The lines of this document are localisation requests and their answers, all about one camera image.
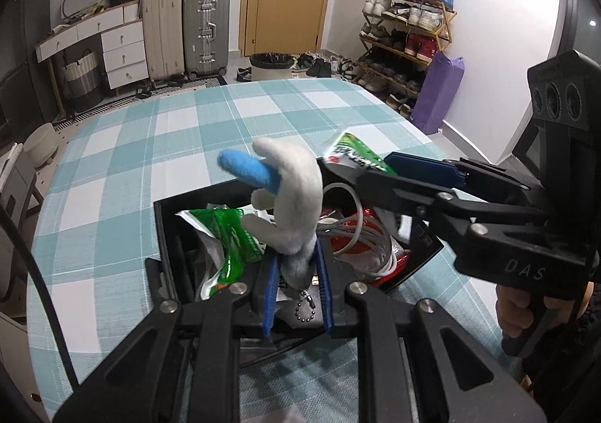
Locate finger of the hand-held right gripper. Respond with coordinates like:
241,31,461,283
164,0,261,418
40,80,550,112
323,159,556,237
386,151,538,199

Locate white cable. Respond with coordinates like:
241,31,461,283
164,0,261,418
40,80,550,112
317,183,401,279

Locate striped floor mat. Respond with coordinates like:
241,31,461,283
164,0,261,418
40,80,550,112
51,74,232,129

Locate grey striped basket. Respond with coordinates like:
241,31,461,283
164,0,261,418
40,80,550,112
58,50,105,112

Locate trash bin with black liner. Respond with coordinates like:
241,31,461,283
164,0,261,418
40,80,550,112
249,52,295,84

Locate silver suitcase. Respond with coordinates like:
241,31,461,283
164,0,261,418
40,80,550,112
181,0,232,79

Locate black cardboard box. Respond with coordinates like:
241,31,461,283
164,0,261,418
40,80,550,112
145,178,445,358

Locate grey chair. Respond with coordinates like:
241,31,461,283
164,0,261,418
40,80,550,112
0,142,46,302

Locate wooden shoe rack with shoes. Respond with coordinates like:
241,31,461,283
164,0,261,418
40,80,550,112
357,0,458,98

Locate teal checked tablecloth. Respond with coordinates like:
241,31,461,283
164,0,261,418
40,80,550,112
26,78,527,423

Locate person's right hand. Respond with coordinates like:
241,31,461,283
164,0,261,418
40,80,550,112
495,284,533,339

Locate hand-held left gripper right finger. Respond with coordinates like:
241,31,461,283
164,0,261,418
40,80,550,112
312,237,550,423

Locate person's right forearm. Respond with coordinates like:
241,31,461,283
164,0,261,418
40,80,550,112
520,282,601,423

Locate beige suitcase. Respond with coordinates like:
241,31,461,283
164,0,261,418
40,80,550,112
141,0,185,84

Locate white drawer desk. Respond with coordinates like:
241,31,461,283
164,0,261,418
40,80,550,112
35,0,147,94

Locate white round stool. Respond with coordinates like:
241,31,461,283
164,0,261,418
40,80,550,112
23,122,60,166

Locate black cable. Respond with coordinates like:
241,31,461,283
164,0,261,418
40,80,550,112
0,201,80,387

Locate green snack packet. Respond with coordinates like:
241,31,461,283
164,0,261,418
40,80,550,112
323,131,398,176
175,204,269,301

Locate shoes on floor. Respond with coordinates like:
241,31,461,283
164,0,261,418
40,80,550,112
235,51,360,82

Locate red snack packet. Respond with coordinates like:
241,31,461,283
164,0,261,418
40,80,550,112
329,209,410,284

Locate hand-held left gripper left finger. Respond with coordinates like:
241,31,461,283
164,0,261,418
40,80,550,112
51,256,280,423

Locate grey and blue plush toy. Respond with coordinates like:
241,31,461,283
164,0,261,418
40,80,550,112
218,136,326,321

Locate purple bag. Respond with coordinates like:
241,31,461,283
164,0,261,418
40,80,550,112
409,50,466,136

